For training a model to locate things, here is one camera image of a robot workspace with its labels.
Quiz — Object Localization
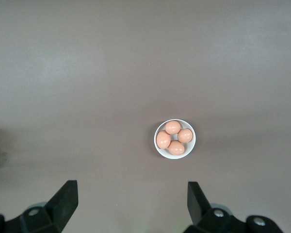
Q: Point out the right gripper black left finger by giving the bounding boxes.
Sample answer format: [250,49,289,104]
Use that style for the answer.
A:
[3,180,78,233]

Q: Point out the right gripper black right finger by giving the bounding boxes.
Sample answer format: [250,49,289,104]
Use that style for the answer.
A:
[186,181,248,233]

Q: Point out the brown egg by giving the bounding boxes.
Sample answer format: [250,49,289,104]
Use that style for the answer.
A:
[168,140,185,156]
[178,128,194,144]
[165,120,181,135]
[156,131,172,150]

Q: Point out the white round bowl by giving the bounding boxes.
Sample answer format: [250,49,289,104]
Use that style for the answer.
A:
[154,119,197,160]

